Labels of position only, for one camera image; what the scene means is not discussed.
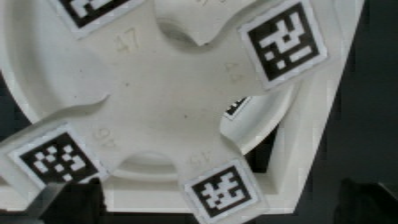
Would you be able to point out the white front fence bar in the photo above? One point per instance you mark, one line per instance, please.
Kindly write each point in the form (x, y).
(270, 123)

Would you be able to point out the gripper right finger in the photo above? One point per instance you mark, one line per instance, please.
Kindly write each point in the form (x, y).
(366, 203)

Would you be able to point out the white round table top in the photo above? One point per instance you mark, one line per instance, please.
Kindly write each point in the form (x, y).
(125, 92)

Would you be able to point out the white cross-shaped table base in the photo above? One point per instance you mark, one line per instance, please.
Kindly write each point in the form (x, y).
(277, 24)

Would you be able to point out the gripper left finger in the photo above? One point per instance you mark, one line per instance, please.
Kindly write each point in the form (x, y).
(68, 204)

